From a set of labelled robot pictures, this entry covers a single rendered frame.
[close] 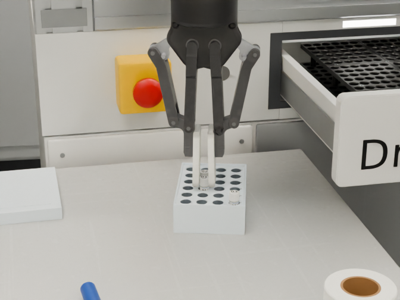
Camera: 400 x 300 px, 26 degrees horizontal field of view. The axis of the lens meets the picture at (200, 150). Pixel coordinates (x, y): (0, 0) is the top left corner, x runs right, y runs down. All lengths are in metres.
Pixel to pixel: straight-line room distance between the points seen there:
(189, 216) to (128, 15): 0.31
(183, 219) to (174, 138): 0.25
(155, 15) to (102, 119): 0.16
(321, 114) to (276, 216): 0.14
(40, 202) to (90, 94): 0.20
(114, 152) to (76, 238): 0.24
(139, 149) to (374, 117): 0.39
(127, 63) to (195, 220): 0.25
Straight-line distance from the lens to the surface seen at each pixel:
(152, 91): 1.13
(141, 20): 1.18
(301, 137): 1.29
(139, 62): 1.15
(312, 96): 1.13
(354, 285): 0.88
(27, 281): 0.95
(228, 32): 0.98
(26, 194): 1.10
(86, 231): 1.04
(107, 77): 1.20
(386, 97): 0.99
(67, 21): 1.17
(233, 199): 1.01
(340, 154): 1.00
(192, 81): 0.99
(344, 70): 1.17
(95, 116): 1.21
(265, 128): 1.27
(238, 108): 1.00
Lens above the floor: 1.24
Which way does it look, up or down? 22 degrees down
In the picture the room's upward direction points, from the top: straight up
